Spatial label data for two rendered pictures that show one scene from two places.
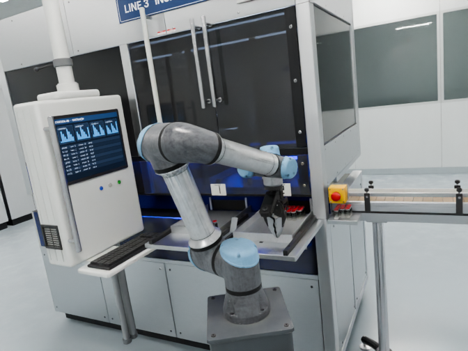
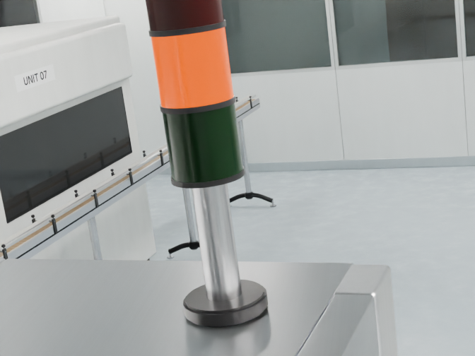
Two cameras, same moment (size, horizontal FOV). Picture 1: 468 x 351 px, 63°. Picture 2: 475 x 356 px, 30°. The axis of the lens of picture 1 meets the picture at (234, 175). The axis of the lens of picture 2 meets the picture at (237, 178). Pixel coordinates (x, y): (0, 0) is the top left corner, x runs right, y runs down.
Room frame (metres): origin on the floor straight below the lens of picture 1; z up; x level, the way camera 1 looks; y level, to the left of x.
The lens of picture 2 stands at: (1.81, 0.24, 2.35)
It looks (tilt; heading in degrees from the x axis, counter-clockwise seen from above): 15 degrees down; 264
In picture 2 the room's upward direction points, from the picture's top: 7 degrees counter-clockwise
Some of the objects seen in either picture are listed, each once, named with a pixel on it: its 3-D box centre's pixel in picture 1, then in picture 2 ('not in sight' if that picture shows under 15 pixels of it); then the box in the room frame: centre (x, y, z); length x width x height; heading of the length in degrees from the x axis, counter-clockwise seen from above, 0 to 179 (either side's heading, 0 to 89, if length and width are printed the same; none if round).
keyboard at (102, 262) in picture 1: (129, 248); not in sight; (1.75, 0.54, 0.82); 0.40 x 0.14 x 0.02; 150
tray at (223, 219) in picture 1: (212, 218); not in sight; (1.81, 0.13, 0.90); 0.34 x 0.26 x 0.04; 152
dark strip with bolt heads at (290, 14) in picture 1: (297, 104); not in sight; (1.68, -0.31, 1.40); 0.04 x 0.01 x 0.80; 62
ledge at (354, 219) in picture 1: (345, 217); not in sight; (1.66, -0.48, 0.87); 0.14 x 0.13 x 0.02; 152
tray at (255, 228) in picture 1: (276, 223); not in sight; (1.63, -0.16, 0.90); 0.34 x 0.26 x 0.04; 152
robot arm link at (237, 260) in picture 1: (239, 262); not in sight; (1.13, 0.02, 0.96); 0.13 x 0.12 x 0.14; 42
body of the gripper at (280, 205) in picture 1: (275, 199); not in sight; (1.46, -0.15, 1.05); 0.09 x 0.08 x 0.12; 152
